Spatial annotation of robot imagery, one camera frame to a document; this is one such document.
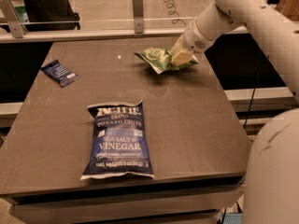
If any blue floor pedal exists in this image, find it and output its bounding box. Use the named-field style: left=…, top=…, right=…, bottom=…
left=221, top=213, right=242, bottom=224

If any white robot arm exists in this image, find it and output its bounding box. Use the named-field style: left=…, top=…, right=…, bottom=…
left=171, top=0, right=299, bottom=224

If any clear glass barrier panel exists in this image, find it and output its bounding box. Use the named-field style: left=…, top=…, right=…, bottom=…
left=0, top=0, right=219, bottom=26

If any blue sea salt vinegar chip bag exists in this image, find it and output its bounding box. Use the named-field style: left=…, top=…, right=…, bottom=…
left=81, top=101, right=154, bottom=180

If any green jalapeno chip bag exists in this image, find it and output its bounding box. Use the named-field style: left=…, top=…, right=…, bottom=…
left=135, top=48, right=199, bottom=74

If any blue rxbar blueberry bar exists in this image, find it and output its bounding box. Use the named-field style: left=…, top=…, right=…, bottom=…
left=41, top=60, right=78, bottom=87

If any middle metal rail bracket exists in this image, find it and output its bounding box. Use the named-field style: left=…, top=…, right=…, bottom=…
left=132, top=0, right=144, bottom=34

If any metal rail bracket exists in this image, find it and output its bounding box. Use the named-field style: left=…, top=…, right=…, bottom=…
left=132, top=0, right=144, bottom=34
left=0, top=0, right=27, bottom=38

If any coiled black cable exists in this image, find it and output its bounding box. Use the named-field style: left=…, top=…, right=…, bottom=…
left=156, top=0, right=188, bottom=27

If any left metal rail bracket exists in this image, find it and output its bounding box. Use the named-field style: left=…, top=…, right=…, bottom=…
left=0, top=0, right=27, bottom=38

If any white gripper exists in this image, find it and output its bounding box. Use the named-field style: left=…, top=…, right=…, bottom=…
left=170, top=18, right=215, bottom=66

